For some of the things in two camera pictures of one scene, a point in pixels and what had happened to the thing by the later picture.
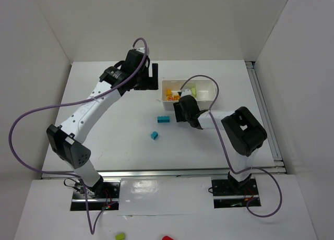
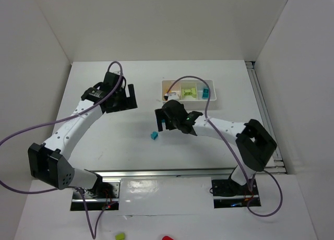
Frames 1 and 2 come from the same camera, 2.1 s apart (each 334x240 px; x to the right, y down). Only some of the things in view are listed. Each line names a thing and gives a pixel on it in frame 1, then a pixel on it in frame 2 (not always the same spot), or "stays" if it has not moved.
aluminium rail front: (65, 174) stays
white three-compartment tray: (204, 91) stays
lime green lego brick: (194, 92) stays
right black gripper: (178, 112) to (164, 119)
